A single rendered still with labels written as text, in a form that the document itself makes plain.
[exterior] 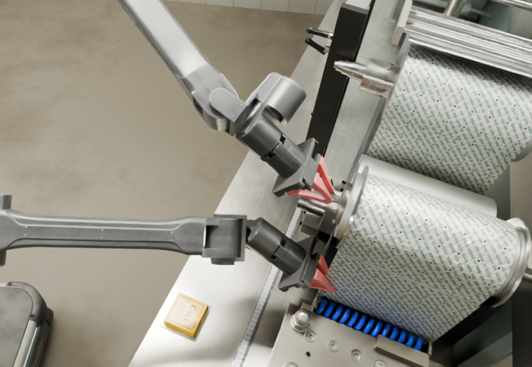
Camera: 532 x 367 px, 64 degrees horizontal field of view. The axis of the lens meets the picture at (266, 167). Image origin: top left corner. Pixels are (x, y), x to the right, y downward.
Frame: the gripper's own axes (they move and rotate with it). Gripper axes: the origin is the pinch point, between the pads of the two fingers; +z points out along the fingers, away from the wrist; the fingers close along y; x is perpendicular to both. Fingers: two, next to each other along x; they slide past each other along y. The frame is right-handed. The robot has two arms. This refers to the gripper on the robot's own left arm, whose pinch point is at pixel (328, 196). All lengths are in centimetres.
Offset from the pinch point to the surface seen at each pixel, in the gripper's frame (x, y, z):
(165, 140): -156, -97, 4
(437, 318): 5.5, 9.8, 26.3
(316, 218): -8.3, -1.3, 5.5
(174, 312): -37.9, 18.6, 0.0
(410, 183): 7.8, -8.9, 11.4
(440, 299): 9.4, 9.5, 20.7
